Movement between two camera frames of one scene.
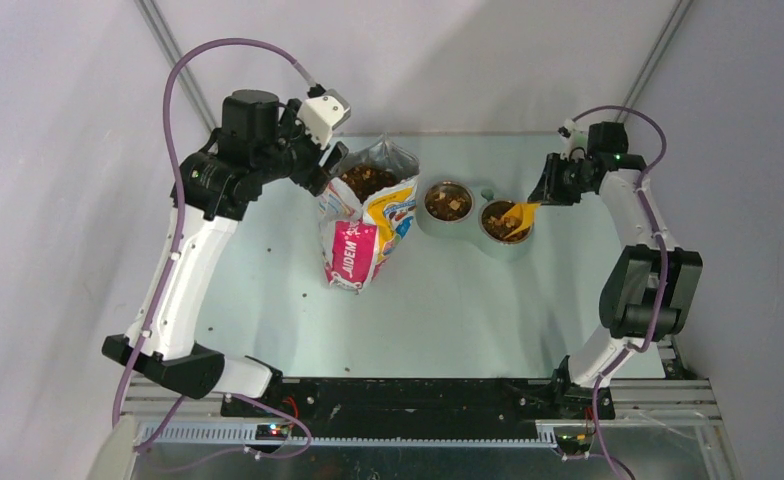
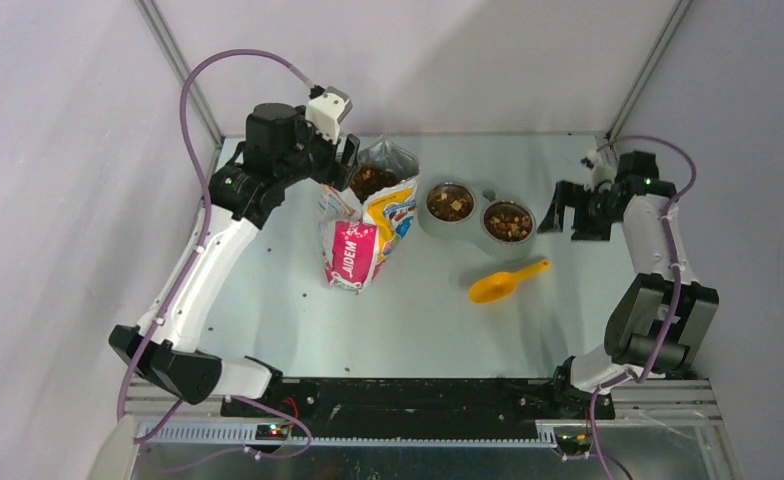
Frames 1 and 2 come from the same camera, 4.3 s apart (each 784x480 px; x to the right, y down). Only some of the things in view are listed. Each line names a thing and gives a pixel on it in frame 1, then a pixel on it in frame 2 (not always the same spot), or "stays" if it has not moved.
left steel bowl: [448, 201] stays
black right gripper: [549, 190] -> [573, 194]
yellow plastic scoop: [527, 212] -> [498, 285]
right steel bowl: [492, 227] stays
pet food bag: [365, 213] stays
